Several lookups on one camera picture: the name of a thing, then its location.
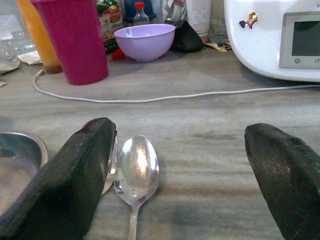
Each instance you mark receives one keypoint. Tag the clear glass jar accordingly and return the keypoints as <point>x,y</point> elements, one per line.
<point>217,25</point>

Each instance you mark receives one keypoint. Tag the clear glass vessel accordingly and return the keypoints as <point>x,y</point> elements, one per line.
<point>12,42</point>

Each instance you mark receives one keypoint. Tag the small red object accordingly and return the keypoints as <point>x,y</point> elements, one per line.
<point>117,54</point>

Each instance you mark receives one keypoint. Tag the crumpled paper sheet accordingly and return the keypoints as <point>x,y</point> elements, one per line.
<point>30,58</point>

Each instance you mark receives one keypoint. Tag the colourful juice carton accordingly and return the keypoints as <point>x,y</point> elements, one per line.
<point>111,20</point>

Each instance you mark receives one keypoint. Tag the shiny metal spoon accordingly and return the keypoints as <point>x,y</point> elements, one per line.
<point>136,170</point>
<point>109,182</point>

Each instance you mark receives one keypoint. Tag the cartoon figure sticker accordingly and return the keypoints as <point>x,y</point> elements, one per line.
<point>250,21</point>

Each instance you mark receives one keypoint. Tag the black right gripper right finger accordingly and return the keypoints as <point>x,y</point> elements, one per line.
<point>287,180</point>

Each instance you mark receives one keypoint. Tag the black pouch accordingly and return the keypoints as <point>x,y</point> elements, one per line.
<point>187,40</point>

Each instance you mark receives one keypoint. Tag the grey flat dish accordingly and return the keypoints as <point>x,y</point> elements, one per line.
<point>7,66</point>

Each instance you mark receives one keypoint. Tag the yellow black wrapper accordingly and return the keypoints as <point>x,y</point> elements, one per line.
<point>220,46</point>

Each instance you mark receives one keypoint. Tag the purple plastic bowl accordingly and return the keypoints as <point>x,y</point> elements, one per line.
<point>145,47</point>

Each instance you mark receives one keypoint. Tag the pink plastic cup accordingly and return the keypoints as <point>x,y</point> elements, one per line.
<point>75,42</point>

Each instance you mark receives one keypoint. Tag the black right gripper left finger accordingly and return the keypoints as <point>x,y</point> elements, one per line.
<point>65,180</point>

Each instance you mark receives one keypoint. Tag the steel plate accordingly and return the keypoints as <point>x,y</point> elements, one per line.
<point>22,160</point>

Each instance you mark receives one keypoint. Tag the printed grey packet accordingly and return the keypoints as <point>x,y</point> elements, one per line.
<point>175,10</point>

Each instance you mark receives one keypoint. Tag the small clear bottle red cap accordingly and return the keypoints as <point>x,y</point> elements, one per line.
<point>141,17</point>

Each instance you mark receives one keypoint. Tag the white kitchen appliance with screen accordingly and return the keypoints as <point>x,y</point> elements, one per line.
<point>262,45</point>

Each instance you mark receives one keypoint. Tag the orange plastic bottle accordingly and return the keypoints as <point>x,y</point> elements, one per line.
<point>37,32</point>

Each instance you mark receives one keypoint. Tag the white tube container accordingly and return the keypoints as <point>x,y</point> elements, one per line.
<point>198,17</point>

